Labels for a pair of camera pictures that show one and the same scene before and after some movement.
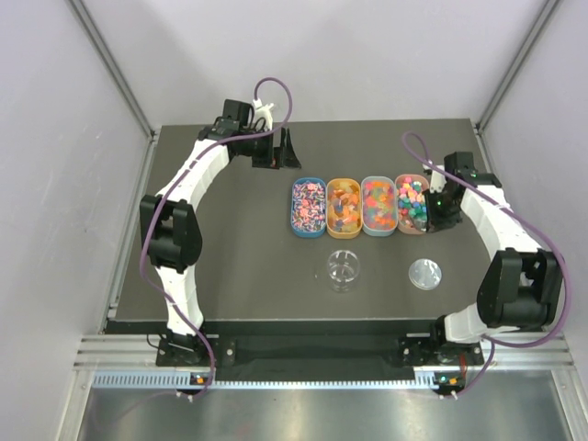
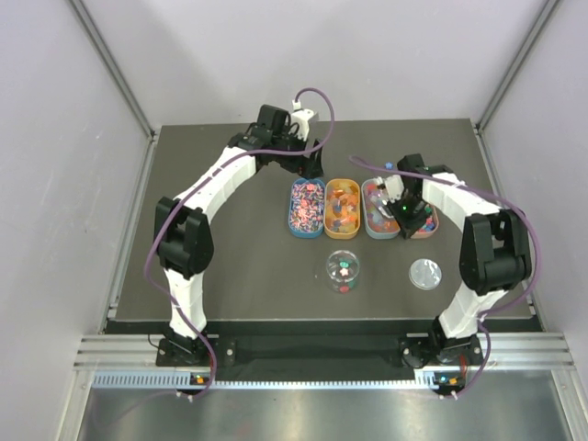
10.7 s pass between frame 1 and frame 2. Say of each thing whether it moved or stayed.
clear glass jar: stayed
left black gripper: moved
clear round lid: stayed
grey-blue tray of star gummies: stayed
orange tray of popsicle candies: stayed
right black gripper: moved
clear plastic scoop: moved
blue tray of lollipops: stayed
